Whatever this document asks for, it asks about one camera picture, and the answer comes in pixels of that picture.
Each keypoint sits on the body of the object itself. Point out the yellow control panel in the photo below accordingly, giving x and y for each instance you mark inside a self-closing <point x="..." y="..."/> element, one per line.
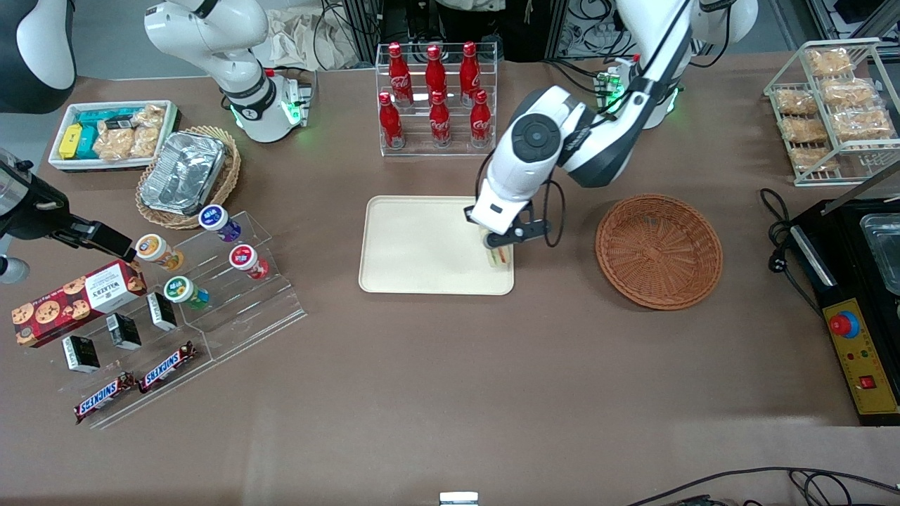
<point x="861" y="358"/>

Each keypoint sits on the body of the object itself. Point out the red emergency stop button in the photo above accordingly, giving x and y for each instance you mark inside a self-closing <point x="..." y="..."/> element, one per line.
<point x="844" y="324"/>

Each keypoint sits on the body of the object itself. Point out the yellow small box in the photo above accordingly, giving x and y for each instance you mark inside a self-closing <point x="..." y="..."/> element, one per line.
<point x="70" y="140"/>

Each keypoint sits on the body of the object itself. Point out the orange lid yogurt cup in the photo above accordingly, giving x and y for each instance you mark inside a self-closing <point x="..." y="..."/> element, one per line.
<point x="153" y="249"/>

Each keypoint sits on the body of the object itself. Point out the teal small box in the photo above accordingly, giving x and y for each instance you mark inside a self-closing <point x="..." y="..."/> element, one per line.
<point x="88" y="143"/>
<point x="102" y="117"/>

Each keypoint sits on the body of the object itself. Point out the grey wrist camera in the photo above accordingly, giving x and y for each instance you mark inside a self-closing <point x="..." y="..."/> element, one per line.
<point x="13" y="270"/>
<point x="498" y="239"/>

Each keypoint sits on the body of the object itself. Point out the black tabletop machine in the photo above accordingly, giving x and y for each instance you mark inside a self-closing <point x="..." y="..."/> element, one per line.
<point x="844" y="267"/>

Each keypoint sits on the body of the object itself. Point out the red cola bottle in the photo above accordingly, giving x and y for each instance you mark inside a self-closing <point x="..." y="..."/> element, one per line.
<point x="436" y="74"/>
<point x="391" y="126"/>
<point x="440" y="125"/>
<point x="480" y="125"/>
<point x="470" y="74"/>
<point x="400" y="77"/>

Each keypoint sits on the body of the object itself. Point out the red lid yogurt cup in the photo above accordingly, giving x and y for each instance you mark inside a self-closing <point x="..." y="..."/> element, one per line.
<point x="243" y="257"/>

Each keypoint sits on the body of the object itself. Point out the white rectangular snack bin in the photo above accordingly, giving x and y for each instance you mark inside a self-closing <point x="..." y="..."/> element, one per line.
<point x="60" y="163"/>

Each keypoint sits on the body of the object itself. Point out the cream plastic tray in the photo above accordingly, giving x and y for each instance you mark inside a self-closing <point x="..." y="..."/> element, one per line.
<point x="422" y="246"/>

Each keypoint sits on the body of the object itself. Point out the aluminium foil tray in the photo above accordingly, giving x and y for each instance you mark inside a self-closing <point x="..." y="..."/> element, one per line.
<point x="183" y="172"/>

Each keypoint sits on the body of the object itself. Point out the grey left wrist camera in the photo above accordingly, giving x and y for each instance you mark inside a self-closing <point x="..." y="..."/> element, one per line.
<point x="498" y="239"/>

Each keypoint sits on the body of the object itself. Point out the clear acrylic bottle rack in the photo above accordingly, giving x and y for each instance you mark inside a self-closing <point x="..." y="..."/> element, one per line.
<point x="436" y="151"/>

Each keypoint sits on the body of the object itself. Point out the small black carton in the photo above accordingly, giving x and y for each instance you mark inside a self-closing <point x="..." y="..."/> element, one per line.
<point x="81" y="354"/>
<point x="124" y="332"/>
<point x="162" y="311"/>

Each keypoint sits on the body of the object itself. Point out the beige cloth bag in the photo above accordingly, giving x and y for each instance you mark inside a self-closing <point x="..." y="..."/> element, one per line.
<point x="302" y="39"/>

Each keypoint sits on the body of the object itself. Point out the green lid yogurt cup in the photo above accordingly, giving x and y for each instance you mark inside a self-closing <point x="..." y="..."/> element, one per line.
<point x="178" y="289"/>

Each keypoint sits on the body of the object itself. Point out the clear acrylic stepped display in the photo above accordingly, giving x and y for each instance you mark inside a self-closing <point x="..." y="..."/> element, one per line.
<point x="155" y="404"/>
<point x="260" y="309"/>

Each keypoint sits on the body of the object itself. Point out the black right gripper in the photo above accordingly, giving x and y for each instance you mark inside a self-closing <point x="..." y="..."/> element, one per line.
<point x="39" y="219"/>

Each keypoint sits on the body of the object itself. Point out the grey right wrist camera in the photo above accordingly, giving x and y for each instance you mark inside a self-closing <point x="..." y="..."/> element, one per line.
<point x="13" y="270"/>

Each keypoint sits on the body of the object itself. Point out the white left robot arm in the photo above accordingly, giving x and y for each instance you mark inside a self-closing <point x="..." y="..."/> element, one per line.
<point x="534" y="140"/>

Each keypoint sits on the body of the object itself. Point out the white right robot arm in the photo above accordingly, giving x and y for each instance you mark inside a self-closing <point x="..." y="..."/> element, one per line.
<point x="211" y="35"/>

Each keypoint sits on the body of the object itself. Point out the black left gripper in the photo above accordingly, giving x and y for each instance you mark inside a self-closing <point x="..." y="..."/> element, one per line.
<point x="467" y="213"/>

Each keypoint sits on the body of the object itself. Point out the triangular sandwich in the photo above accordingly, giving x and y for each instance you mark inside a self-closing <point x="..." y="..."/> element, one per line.
<point x="500" y="257"/>

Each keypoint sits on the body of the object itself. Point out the purple lid yogurt cup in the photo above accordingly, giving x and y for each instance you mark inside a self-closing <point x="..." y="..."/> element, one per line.
<point x="214" y="218"/>

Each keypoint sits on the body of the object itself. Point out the oval tan wicker basket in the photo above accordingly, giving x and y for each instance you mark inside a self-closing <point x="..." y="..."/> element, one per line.
<point x="228" y="176"/>

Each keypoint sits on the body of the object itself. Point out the round brown wicker basket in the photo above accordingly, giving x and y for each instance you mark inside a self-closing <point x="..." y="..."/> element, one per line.
<point x="659" y="253"/>

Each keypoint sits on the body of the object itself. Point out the Snickers chocolate bar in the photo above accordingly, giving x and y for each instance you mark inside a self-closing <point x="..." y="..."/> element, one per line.
<point x="167" y="367"/>
<point x="104" y="398"/>

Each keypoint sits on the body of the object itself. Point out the red Walkers cookie box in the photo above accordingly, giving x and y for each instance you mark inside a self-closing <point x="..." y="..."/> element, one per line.
<point x="70" y="302"/>

